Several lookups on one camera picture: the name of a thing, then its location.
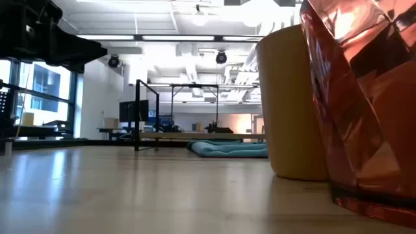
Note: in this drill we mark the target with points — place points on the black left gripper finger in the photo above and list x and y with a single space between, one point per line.
78 52

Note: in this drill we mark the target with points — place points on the tall mustard yellow cup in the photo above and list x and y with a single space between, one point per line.
286 113

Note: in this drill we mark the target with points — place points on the faceted translucent red cup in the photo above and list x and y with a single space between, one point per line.
373 130

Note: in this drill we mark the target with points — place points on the black background robot arm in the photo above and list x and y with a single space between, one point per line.
221 130
169 128

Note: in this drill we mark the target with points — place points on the black ceiling spotlight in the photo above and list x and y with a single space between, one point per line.
113 61
221 57

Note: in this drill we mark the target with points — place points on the cardboard box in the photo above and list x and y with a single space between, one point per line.
111 123

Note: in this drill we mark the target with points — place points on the black perforated equipment stand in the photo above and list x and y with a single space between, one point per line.
3 104

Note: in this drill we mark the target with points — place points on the black computer monitor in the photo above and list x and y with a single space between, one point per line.
133 111

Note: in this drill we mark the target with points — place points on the pale yellow box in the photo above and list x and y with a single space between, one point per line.
27 119

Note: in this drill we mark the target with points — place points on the dark desk by window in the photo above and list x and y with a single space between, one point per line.
32 130

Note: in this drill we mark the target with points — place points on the long ceiling light strip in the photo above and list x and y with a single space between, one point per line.
169 37

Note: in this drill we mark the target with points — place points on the folded teal cloth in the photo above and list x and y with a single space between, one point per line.
227 150

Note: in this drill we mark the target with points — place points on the wooden shelf with black frame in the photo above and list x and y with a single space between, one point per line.
195 135

